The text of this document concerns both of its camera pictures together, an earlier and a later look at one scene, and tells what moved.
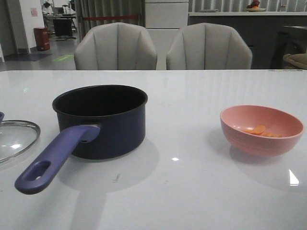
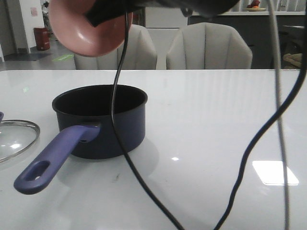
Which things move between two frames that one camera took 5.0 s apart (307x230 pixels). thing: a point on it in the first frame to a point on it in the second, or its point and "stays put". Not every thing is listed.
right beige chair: (208, 46) stays put
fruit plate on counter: (253, 6) stays put
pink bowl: (260, 130) to (76, 33)
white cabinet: (164, 20) stays put
